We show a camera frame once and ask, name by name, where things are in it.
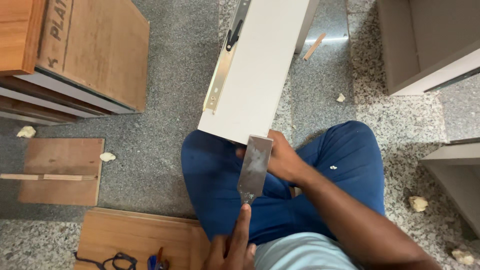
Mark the person's left hand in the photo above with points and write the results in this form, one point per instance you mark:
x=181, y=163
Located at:
x=228, y=253

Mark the person's right fingers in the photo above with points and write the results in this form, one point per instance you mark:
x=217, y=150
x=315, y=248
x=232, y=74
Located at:
x=240, y=152

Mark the steel putty knife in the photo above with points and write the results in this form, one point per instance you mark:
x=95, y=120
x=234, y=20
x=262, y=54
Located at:
x=255, y=165

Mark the grey cabinet panel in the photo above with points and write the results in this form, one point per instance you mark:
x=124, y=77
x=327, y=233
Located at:
x=457, y=176

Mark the cream putty lump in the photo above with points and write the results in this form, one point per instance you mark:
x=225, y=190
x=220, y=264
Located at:
x=418, y=203
x=107, y=156
x=340, y=98
x=463, y=257
x=26, y=131

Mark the wood laminate board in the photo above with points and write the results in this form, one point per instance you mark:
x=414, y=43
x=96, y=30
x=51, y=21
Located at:
x=138, y=236

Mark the person's right hand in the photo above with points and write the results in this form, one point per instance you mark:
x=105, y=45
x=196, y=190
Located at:
x=285, y=159

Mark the long wooden strip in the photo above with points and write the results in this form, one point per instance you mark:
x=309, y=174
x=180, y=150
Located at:
x=48, y=177

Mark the brown plywood board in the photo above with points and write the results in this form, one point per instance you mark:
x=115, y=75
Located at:
x=63, y=157

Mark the grey cabinet carcass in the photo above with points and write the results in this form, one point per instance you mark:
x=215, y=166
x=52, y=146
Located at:
x=423, y=45

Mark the person's blue trousers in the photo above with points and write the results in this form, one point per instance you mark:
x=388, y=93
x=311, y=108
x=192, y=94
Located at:
x=337, y=180

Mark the short wooden strip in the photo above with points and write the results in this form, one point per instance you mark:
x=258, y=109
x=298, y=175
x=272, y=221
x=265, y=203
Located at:
x=314, y=46

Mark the person's light blue shirt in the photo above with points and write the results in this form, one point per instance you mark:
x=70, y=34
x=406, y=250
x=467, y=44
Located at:
x=300, y=253

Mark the stack of wooden drawers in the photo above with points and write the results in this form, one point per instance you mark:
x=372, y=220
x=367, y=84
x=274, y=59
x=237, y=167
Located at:
x=86, y=48

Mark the white drawer box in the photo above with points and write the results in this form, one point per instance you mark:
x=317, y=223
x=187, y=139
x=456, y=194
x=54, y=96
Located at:
x=262, y=75

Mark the blue and red tool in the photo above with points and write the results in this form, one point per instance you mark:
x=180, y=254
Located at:
x=157, y=262

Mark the metal drawer slide rail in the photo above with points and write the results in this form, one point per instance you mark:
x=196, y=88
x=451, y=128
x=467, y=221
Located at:
x=225, y=63

